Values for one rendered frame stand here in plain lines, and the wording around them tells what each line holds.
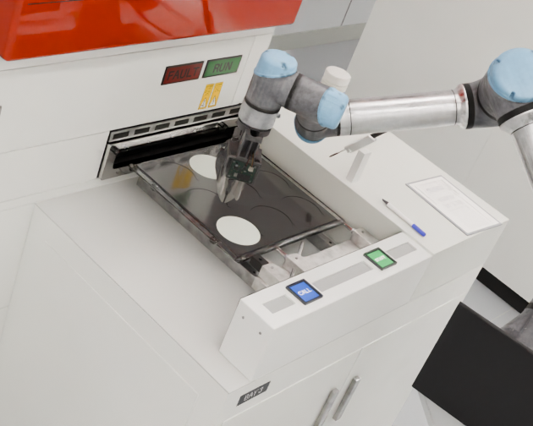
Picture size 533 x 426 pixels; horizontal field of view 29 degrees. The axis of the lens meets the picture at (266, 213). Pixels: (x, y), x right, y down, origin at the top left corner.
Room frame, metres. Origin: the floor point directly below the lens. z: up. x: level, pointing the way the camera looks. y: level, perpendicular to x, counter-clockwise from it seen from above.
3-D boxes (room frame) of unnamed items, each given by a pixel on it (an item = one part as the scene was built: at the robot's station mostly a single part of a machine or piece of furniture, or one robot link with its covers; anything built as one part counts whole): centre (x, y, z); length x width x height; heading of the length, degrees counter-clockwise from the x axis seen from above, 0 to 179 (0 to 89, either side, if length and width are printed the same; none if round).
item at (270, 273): (1.75, -0.08, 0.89); 0.08 x 0.03 x 0.03; 59
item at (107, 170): (2.11, 0.26, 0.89); 0.44 x 0.02 x 0.10; 149
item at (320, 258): (1.89, -0.16, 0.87); 0.36 x 0.08 x 0.03; 149
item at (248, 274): (1.88, 0.09, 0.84); 0.50 x 0.02 x 0.03; 59
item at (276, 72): (1.84, 0.09, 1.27); 0.09 x 0.08 x 0.11; 85
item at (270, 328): (1.77, -0.20, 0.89); 0.55 x 0.09 x 0.14; 149
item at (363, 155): (2.16, -0.14, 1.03); 0.06 x 0.04 x 0.13; 59
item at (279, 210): (2.01, 0.08, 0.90); 0.34 x 0.34 x 0.01; 58
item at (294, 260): (1.82, -0.12, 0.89); 0.08 x 0.03 x 0.03; 59
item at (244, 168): (1.83, 0.09, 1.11); 0.09 x 0.08 x 0.12; 13
